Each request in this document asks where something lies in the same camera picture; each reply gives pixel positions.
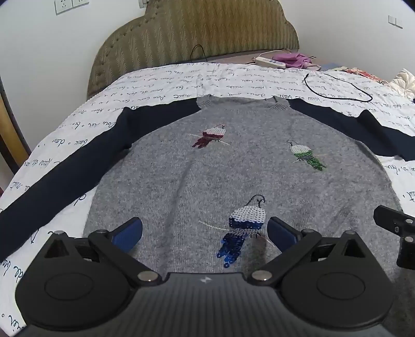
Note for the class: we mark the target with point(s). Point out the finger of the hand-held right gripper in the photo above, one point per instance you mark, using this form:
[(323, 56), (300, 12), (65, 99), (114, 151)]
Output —
[(389, 218)]

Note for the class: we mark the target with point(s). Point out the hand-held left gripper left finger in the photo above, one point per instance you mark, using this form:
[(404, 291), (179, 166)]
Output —
[(128, 235)]

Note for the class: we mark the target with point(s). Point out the white script-printed blanket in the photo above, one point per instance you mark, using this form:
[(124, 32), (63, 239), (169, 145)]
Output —
[(181, 81)]

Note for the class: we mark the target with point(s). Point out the white power strip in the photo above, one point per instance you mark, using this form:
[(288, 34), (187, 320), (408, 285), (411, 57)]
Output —
[(269, 62)]

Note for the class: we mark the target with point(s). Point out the white puffy cloth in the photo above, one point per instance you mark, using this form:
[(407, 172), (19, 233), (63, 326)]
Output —
[(403, 82)]

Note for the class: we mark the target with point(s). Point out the white light switch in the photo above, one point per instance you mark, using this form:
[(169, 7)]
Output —
[(395, 20)]

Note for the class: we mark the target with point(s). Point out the olive padded headboard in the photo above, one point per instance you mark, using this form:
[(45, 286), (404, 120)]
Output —
[(194, 29)]

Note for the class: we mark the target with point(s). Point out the grey sweater with navy sleeves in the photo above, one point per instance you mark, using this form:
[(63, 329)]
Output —
[(227, 168)]

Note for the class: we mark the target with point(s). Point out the colourful patterned cloth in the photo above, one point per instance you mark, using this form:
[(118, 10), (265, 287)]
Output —
[(363, 74)]

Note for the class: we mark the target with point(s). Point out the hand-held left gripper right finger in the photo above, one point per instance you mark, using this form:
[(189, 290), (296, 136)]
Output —
[(280, 238)]

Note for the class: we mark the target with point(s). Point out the purple cloth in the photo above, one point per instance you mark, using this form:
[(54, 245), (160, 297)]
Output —
[(293, 60)]

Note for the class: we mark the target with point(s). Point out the white wall socket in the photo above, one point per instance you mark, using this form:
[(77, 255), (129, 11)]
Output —
[(63, 6), (80, 3)]

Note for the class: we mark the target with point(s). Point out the brown wooden panel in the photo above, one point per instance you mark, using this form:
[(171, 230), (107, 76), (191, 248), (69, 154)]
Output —
[(11, 129)]

